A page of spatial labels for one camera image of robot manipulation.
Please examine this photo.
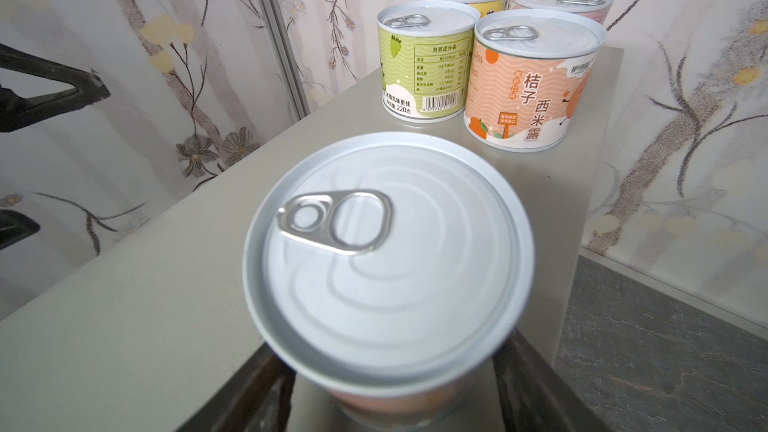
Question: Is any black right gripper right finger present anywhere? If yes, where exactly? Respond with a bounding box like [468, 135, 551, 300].
[493, 330, 610, 432]

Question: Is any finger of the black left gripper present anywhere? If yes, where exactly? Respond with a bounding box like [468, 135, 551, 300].
[0, 209, 41, 250]
[1, 44, 111, 133]

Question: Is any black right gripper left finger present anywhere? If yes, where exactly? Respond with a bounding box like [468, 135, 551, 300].
[179, 344, 296, 431]

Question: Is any brown label can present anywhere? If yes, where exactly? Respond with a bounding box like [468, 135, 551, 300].
[463, 9, 607, 152]

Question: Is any green label can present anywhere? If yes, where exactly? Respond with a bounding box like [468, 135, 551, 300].
[377, 0, 481, 123]

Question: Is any grey metal cabinet box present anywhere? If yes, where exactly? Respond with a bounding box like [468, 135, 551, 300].
[1, 47, 624, 431]

